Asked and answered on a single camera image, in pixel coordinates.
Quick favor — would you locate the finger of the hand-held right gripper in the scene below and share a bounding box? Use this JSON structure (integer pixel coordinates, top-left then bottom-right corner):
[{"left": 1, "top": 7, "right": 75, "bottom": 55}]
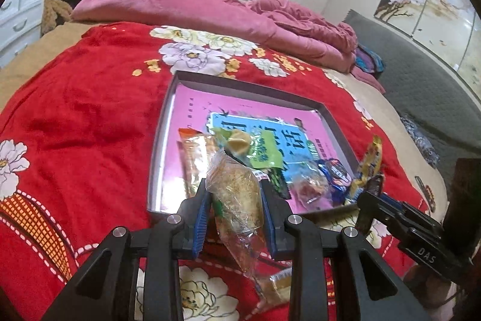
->
[
  {"left": 378, "top": 192, "right": 421, "bottom": 218},
  {"left": 356, "top": 190, "right": 408, "bottom": 237}
]

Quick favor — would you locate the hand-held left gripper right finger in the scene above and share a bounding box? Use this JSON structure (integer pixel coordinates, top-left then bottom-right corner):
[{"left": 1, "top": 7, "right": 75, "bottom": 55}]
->
[{"left": 259, "top": 178, "right": 420, "bottom": 321}]

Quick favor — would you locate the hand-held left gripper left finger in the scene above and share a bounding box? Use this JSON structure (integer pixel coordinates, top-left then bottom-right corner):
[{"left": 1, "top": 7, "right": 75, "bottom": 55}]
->
[{"left": 39, "top": 178, "right": 213, "bottom": 321}]

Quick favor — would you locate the brown chocolate bar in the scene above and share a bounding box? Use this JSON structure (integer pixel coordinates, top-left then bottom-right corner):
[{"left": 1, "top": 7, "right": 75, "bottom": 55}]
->
[{"left": 365, "top": 174, "right": 385, "bottom": 198}]

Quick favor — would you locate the dark green snack packet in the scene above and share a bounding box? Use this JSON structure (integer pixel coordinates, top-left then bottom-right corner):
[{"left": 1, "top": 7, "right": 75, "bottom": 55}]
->
[{"left": 268, "top": 170, "right": 291, "bottom": 199}]

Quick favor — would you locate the clear brown cake packet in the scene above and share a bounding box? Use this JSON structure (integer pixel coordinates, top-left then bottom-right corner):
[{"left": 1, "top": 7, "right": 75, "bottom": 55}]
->
[{"left": 206, "top": 152, "right": 272, "bottom": 278}]

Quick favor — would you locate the gold snack packet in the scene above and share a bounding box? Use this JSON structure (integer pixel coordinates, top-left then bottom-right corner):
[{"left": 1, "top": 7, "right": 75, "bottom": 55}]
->
[{"left": 352, "top": 135, "right": 384, "bottom": 194}]

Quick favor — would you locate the blue snack packet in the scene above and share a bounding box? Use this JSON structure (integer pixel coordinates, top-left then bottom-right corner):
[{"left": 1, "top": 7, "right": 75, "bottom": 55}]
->
[{"left": 319, "top": 159, "right": 352, "bottom": 202}]

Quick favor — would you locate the clear red candy packet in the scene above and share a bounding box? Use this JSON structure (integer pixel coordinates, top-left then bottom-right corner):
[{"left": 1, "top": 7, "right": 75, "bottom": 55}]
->
[{"left": 291, "top": 170, "right": 334, "bottom": 211}]

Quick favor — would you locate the light green snack packet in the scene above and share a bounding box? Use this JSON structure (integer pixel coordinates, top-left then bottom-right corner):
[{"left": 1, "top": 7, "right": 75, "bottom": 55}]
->
[{"left": 213, "top": 127, "right": 291, "bottom": 171}]

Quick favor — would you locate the grey shallow box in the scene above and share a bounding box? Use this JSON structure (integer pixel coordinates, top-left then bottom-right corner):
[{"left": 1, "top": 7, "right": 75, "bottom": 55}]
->
[{"left": 146, "top": 71, "right": 362, "bottom": 224}]

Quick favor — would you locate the person's right hand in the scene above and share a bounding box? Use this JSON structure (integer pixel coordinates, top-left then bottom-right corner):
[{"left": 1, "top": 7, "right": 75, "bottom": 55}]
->
[{"left": 404, "top": 264, "right": 464, "bottom": 308}]

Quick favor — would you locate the clear tan cake packet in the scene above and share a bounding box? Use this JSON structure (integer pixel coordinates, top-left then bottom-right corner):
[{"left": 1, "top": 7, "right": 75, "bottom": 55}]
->
[{"left": 257, "top": 267, "right": 294, "bottom": 307}]

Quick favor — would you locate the dark patterned cloth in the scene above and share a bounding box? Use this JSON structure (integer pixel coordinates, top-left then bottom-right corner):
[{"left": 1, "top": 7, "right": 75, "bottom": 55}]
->
[{"left": 399, "top": 114, "right": 441, "bottom": 170}]

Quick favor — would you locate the orange snack packet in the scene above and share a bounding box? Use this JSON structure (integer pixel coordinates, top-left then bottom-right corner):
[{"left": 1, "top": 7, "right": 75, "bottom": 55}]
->
[{"left": 178, "top": 128, "right": 219, "bottom": 196}]

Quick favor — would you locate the grey padded headboard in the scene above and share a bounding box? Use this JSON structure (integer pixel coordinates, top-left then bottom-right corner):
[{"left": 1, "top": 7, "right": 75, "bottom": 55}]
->
[{"left": 343, "top": 9, "right": 481, "bottom": 196}]

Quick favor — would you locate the colourful striped cloth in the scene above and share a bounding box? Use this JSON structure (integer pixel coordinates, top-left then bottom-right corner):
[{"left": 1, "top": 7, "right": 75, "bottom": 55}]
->
[{"left": 354, "top": 44, "right": 386, "bottom": 74}]

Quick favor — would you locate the red floral blanket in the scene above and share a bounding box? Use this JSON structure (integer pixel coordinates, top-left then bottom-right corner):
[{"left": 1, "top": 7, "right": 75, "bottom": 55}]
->
[{"left": 0, "top": 24, "right": 448, "bottom": 321}]

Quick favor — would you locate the pink quilt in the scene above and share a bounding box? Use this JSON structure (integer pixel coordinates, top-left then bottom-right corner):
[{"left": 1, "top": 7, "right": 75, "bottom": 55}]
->
[{"left": 71, "top": 0, "right": 386, "bottom": 93}]

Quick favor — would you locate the brown furry cloth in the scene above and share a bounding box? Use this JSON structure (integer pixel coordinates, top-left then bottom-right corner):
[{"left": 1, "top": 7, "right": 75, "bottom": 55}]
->
[{"left": 40, "top": 0, "right": 75, "bottom": 36}]

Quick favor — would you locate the white drawer cabinet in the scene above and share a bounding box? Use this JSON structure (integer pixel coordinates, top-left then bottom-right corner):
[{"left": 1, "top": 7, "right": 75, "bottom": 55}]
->
[{"left": 0, "top": 0, "right": 46, "bottom": 66}]

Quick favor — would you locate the dark brown wooden post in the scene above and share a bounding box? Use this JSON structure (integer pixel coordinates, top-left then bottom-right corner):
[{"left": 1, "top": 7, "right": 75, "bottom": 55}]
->
[{"left": 444, "top": 156, "right": 481, "bottom": 258}]

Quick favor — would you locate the flower wall painting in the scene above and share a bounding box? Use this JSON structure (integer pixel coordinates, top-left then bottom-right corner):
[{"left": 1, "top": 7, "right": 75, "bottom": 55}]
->
[{"left": 373, "top": 0, "right": 481, "bottom": 70}]

